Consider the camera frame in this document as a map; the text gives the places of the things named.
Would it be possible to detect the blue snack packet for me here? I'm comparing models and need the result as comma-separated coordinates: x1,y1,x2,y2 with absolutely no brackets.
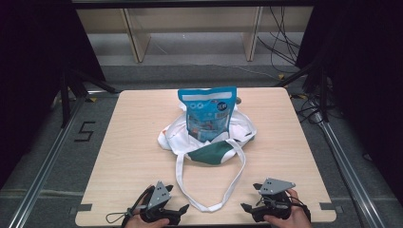
177,85,239,143

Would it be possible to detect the white tote bag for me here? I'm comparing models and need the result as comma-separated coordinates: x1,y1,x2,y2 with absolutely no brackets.
157,100,258,214

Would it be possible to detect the bundle of black cables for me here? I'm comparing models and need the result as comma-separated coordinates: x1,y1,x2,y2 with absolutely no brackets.
256,6,302,74

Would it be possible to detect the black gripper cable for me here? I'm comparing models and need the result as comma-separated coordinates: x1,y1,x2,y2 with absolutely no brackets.
105,185,154,228

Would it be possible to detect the light wooden shelf unit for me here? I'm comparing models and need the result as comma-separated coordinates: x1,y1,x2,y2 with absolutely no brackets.
75,6,315,64

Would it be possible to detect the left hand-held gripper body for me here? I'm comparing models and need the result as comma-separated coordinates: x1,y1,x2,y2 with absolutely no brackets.
139,180,182,226

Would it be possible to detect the black curtain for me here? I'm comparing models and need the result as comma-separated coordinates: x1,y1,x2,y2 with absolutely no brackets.
0,0,106,189
295,0,403,205

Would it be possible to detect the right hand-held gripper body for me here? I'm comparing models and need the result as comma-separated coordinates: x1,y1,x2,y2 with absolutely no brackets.
251,177,297,223

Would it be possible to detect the black metal stand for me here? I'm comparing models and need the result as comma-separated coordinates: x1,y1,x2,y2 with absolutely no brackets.
273,61,330,124
59,66,119,128

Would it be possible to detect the person's left hand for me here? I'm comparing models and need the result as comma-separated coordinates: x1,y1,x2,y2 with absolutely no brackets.
124,214,171,228

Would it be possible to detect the aluminium rail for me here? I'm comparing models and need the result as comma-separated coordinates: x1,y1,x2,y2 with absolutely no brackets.
8,94,87,228
317,119,387,228

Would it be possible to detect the person's right hand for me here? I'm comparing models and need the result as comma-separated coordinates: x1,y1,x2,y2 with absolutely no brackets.
262,188,314,228

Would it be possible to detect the tangle of floor cables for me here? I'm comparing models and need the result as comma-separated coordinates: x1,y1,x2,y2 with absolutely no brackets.
289,90,326,125

